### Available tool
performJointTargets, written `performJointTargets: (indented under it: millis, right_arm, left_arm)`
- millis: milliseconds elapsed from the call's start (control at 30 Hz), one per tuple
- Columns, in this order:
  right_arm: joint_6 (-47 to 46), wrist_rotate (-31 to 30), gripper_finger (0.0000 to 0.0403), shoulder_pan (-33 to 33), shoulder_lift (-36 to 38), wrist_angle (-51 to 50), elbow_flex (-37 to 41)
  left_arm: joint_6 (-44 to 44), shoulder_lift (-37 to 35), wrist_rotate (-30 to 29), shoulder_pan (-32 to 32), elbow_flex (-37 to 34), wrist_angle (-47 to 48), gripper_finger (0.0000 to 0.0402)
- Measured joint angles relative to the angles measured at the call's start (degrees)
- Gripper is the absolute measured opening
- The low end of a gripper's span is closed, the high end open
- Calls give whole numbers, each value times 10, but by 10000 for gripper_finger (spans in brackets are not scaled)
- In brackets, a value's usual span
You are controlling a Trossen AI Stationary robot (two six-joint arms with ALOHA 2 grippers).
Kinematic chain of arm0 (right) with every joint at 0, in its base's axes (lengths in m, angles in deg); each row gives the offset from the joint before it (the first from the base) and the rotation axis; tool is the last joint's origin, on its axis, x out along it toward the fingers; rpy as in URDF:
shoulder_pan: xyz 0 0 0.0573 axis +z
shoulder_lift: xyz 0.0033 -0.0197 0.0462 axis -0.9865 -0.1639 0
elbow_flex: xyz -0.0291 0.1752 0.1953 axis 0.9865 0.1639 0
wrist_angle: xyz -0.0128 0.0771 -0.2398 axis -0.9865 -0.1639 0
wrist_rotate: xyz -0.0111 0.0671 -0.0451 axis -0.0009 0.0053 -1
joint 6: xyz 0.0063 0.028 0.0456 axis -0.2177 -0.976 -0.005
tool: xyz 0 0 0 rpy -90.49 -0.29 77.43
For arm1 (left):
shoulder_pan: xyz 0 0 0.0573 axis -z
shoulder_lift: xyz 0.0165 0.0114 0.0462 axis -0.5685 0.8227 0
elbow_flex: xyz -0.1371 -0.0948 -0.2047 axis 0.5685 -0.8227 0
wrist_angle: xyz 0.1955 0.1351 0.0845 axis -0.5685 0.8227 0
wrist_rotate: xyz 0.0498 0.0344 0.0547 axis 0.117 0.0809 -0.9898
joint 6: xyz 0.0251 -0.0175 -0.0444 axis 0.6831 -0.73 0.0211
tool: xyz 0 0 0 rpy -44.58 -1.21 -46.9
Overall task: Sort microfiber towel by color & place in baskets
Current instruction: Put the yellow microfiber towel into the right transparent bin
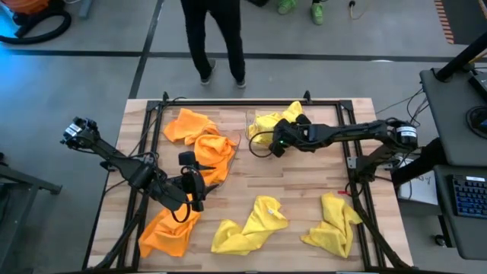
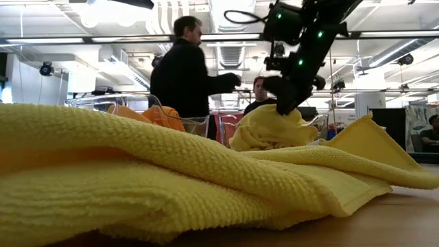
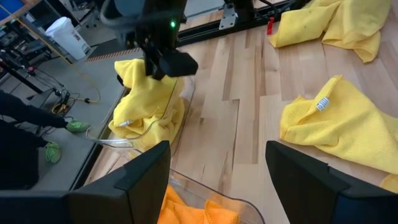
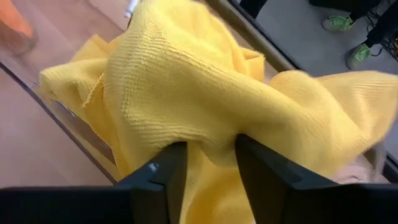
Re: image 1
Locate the black aluminium rig frame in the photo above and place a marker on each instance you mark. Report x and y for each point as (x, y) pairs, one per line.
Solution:
(247, 102)

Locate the black pole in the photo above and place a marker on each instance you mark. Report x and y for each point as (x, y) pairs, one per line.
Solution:
(460, 57)
(422, 163)

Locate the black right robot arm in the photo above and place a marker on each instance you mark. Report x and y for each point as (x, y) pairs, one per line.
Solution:
(354, 131)

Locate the backlit black keyboard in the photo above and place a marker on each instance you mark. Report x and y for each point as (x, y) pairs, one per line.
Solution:
(470, 196)

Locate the black round pad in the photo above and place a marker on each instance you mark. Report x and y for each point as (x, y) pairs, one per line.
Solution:
(473, 122)

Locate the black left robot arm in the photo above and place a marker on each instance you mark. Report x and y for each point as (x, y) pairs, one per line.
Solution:
(125, 167)

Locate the dark grey metal cart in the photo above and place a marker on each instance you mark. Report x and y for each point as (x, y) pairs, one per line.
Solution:
(30, 180)

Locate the small red tag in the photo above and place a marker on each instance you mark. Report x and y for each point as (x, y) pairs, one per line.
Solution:
(343, 193)

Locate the black rail clamp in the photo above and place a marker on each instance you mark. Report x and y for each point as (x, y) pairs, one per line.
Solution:
(165, 97)
(307, 97)

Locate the yellow microfiber towel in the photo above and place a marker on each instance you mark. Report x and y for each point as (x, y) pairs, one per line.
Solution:
(262, 125)
(295, 110)
(262, 220)
(335, 228)

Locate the person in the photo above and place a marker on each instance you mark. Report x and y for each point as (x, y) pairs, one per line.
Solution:
(198, 38)
(317, 13)

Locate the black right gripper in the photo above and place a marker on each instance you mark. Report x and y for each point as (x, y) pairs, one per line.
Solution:
(295, 133)

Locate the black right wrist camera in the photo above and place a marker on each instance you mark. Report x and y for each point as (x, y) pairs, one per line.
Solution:
(277, 150)

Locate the grey desk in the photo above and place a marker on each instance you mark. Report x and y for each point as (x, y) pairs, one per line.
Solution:
(445, 213)
(449, 114)

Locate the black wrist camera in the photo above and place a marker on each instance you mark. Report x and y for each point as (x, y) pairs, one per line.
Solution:
(277, 150)
(187, 158)

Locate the small grey box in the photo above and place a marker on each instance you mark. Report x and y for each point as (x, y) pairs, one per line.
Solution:
(86, 8)

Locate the grey metal bracket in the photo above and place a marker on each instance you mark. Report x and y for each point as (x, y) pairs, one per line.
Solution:
(352, 163)

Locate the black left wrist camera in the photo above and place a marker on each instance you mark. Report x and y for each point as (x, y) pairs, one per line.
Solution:
(187, 158)

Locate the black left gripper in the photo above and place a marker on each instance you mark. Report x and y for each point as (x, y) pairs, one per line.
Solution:
(194, 188)

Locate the dark mat striped edge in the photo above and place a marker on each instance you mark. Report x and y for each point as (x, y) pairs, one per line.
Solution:
(468, 19)

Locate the black caster wheel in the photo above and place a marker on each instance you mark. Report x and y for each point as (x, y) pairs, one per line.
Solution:
(441, 241)

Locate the orange shop vacuum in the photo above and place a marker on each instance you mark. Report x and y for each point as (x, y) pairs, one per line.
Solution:
(26, 5)

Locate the white paper sheet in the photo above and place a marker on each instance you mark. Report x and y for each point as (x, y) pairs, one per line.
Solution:
(422, 190)

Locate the orange microfiber towel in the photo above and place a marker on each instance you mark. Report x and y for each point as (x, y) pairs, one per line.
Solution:
(188, 125)
(217, 152)
(163, 236)

